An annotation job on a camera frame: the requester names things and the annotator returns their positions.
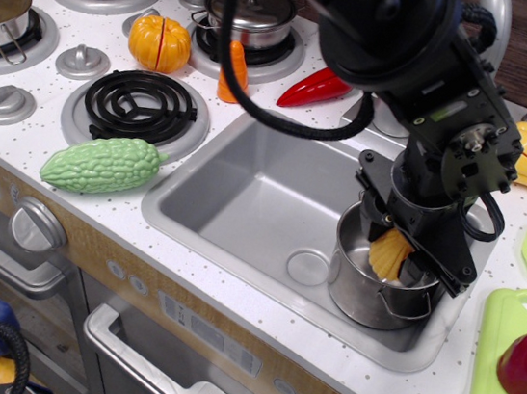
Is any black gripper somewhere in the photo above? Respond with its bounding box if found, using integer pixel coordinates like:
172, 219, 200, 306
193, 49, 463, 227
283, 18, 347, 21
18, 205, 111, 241
356, 149, 477, 297

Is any yellow toy corn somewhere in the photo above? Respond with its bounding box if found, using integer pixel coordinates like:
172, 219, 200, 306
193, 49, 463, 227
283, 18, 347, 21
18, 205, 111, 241
368, 228, 415, 281

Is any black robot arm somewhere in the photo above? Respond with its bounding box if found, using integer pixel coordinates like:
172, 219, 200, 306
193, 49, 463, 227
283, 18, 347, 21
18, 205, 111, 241
308, 0, 522, 295

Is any steel pot in sink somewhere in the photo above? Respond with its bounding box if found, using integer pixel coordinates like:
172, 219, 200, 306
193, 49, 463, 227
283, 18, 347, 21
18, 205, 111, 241
327, 203, 438, 330

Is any grey toy sink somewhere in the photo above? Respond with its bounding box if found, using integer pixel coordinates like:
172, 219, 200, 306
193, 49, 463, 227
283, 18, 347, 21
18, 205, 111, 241
123, 93, 513, 384

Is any steel pot on back burner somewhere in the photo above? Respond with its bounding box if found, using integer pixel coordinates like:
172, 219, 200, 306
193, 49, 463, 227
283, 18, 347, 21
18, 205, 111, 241
190, 0, 298, 50

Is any silver toy faucet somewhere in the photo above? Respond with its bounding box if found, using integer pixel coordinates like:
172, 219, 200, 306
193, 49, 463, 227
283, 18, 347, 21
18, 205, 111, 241
337, 0, 515, 155

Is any red toy chili pepper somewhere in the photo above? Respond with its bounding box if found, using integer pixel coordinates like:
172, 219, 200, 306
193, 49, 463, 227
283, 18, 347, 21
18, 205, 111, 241
276, 67, 352, 108

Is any orange toy carrot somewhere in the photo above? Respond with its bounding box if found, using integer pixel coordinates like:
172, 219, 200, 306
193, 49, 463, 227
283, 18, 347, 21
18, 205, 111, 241
216, 40, 249, 104

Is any black front coil burner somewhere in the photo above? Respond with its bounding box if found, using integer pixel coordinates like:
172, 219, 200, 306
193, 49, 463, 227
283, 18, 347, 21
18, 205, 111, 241
82, 70, 201, 144

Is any green toy bitter gourd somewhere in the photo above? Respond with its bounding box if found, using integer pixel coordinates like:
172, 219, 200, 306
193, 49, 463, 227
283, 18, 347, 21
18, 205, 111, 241
40, 138, 169, 194

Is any orange toy pumpkin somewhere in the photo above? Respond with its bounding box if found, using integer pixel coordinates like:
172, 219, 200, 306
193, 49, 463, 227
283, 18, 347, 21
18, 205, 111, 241
128, 14, 192, 74

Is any silver stove knob middle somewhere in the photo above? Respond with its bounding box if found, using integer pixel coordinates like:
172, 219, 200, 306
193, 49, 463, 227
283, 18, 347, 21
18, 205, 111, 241
55, 43, 111, 81

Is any silver oven dial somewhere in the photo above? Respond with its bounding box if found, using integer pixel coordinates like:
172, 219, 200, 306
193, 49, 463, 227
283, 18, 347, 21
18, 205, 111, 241
9, 196, 67, 253

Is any silver stove knob front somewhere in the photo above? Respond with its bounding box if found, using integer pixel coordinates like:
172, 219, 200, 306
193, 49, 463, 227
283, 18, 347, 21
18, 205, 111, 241
0, 85, 37, 126

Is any silver dishwasher handle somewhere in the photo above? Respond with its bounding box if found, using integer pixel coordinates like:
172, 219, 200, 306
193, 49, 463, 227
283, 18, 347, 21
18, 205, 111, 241
84, 303, 226, 394

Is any black braided cable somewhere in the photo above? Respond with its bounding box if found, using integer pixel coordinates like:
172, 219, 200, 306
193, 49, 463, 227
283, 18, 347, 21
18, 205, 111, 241
203, 0, 389, 148

